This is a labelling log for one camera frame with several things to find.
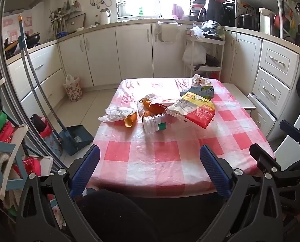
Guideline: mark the pink wall stickers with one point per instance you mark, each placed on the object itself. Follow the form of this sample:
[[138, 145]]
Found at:
[[10, 34]]

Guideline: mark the white cabinet drawer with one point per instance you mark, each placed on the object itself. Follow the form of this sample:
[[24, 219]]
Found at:
[[278, 59], [268, 90], [262, 117]]

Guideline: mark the floral plastic bag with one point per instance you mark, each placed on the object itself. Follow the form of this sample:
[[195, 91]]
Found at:
[[73, 90]]

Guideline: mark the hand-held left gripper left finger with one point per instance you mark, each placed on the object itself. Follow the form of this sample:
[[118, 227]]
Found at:
[[85, 171]]

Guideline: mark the white electric kettle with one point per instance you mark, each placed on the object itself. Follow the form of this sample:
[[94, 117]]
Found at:
[[267, 20]]

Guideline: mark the blue wooden rack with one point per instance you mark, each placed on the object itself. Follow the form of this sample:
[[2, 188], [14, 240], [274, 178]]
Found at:
[[4, 146]]

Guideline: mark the white thermos jug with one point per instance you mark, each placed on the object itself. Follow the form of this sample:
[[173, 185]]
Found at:
[[105, 17]]

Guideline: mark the white wooden stool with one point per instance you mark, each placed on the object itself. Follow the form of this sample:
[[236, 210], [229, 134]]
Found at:
[[236, 93]]

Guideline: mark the grey sliding door frame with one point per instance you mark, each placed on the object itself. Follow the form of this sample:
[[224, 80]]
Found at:
[[7, 75]]

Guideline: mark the metal kitchen faucet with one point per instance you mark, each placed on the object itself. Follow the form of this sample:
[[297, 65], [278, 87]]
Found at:
[[160, 7]]

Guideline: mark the dark cooking pot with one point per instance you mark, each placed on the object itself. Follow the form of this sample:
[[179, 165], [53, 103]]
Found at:
[[248, 21]]

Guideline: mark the white plastic storage rack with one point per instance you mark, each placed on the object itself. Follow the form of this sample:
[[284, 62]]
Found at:
[[202, 68]]

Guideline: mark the stack of plastic basins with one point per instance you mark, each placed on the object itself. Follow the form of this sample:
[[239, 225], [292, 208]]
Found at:
[[197, 10]]

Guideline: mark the white refrigerator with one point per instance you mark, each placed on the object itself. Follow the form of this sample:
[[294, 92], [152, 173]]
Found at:
[[289, 153]]

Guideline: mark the black air fryer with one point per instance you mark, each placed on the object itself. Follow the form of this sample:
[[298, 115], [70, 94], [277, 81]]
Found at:
[[213, 10]]

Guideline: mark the crumpled white plastic bag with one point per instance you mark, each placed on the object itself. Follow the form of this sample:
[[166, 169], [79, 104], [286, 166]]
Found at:
[[197, 31]]

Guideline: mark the red plastic bag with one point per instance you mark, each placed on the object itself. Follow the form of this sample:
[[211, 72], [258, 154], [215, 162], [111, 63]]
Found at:
[[215, 75]]

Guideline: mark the black bag of vegetables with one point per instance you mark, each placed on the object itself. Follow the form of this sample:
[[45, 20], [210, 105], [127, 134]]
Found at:
[[210, 29]]

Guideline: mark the black wok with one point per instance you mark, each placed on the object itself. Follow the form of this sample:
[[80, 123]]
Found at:
[[31, 39]]

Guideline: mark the red round pot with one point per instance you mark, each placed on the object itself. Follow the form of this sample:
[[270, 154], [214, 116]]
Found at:
[[282, 21]]

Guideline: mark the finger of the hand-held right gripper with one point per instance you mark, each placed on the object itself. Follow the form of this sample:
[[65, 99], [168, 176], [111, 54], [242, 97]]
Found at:
[[289, 128], [263, 156]]

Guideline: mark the blue green printed bag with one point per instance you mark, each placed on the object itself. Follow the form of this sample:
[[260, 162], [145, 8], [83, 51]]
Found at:
[[197, 92]]

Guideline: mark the pile of colourful cloths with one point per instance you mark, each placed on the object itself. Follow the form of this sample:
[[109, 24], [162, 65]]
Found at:
[[4, 131]]

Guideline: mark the crinkled clear plastic bag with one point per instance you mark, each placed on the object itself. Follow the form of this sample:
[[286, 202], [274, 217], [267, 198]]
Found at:
[[253, 97]]

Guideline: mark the blue dustpan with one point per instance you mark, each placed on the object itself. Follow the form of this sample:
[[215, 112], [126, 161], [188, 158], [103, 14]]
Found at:
[[77, 137]]

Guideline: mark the purple plastic container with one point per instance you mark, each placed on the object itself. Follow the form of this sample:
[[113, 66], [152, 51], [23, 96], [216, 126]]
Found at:
[[177, 11]]

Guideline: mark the black frying pan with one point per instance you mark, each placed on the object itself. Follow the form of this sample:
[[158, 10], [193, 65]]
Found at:
[[211, 60]]

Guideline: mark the red yellow snack bag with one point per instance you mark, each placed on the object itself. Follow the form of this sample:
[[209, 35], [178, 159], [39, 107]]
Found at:
[[200, 113]]

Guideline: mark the wall utensil rack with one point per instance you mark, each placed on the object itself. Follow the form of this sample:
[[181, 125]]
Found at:
[[64, 15]]

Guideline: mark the green dish soap bottle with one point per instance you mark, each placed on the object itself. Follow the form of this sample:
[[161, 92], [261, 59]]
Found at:
[[141, 11]]

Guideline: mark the white over-door bag holder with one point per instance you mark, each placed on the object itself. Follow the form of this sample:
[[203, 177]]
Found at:
[[166, 22]]

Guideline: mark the table with red checkered cloth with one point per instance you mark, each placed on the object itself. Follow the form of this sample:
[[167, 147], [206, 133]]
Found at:
[[150, 156]]

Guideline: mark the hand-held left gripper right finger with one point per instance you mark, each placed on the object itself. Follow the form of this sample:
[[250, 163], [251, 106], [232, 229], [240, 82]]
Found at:
[[213, 171]]

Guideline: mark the clear plastic jar white lid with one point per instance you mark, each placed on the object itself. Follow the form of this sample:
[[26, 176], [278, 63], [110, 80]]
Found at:
[[150, 124]]

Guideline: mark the white kitchen base cabinets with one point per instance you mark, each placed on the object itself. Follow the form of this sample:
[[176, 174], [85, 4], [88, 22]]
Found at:
[[132, 53]]

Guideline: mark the beige kitchen countertop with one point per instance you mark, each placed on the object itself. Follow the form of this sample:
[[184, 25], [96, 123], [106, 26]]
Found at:
[[129, 20]]

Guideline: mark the white tissue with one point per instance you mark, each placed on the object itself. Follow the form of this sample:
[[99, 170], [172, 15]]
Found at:
[[114, 113]]

